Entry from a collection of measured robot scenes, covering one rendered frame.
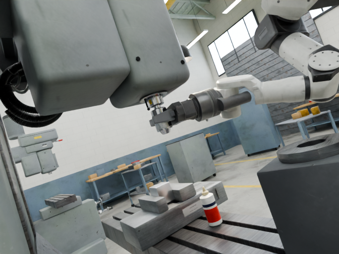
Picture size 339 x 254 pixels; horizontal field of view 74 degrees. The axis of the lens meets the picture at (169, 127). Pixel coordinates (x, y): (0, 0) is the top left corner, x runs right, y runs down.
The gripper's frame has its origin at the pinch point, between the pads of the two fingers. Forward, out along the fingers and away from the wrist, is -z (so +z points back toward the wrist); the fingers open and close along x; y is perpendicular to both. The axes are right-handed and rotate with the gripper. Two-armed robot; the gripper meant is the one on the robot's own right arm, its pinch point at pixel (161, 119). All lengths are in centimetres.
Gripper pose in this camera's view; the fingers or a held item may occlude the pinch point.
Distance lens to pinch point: 65.1
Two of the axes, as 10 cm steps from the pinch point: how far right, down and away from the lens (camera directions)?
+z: 9.1, -3.1, 2.6
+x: 2.3, -1.4, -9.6
